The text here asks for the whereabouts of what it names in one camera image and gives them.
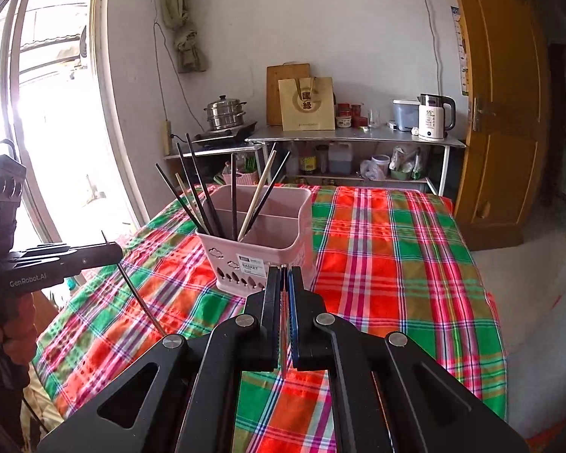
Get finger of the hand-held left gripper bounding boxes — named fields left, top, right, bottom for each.
left=15, top=242, right=124, bottom=273

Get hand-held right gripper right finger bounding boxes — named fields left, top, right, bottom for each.
left=287, top=265, right=530, bottom=453

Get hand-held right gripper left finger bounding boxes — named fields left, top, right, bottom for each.
left=38, top=265, right=282, bottom=453

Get long black chopstick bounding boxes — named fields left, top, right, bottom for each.
left=101, top=230, right=167, bottom=337

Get pink utensil basket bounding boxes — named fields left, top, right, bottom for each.
left=195, top=184, right=315, bottom=296

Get wooden chopstick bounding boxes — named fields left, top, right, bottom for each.
left=238, top=149, right=277, bottom=242
left=175, top=173, right=205, bottom=235

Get bunch of black chopsticks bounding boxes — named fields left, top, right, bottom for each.
left=154, top=133, right=292, bottom=242

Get person's left forearm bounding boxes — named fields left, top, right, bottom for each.
left=0, top=353, right=35, bottom=453

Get person's left hand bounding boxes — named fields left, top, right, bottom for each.
left=0, top=291, right=38, bottom=365

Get plaid tablecloth table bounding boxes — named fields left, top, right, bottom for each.
left=31, top=183, right=508, bottom=453

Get window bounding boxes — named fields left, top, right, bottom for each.
left=0, top=0, right=148, bottom=247

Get small pink woven basket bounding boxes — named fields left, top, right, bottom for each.
left=222, top=169, right=260, bottom=186

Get grey shelf unit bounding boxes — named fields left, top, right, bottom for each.
left=163, top=143, right=268, bottom=188

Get dark sauce bottle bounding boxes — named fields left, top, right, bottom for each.
left=297, top=143, right=317, bottom=175

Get grey plastic jug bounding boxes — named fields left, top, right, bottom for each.
left=327, top=143, right=354, bottom=175

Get clear plastic bag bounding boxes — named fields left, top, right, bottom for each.
left=359, top=157, right=383, bottom=181

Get black induction cooker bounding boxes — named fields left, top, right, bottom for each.
left=191, top=121, right=258, bottom=146

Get green snack bags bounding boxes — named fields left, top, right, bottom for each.
left=389, top=145, right=428, bottom=181

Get stainless steel table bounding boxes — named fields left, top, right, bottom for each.
left=245, top=125, right=467, bottom=197

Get stainless steel steamer pot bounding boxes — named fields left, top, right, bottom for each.
left=204, top=94, right=247, bottom=132

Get tan paper gift bag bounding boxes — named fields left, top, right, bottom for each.
left=277, top=76, right=336, bottom=132

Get wooden cutting board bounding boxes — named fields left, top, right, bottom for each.
left=265, top=62, right=312, bottom=127

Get blue lidded container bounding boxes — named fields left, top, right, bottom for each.
left=392, top=99, right=421, bottom=132

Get white electric kettle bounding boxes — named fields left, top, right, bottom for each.
left=417, top=93, right=457, bottom=142

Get beige hanging curtain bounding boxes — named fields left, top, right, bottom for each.
left=162, top=0, right=208, bottom=74

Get wooden door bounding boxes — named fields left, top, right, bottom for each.
left=445, top=0, right=551, bottom=251

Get brass door lock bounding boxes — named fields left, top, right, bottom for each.
left=471, top=96, right=499, bottom=133

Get thin black wall cable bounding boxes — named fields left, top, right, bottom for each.
left=151, top=21, right=204, bottom=133

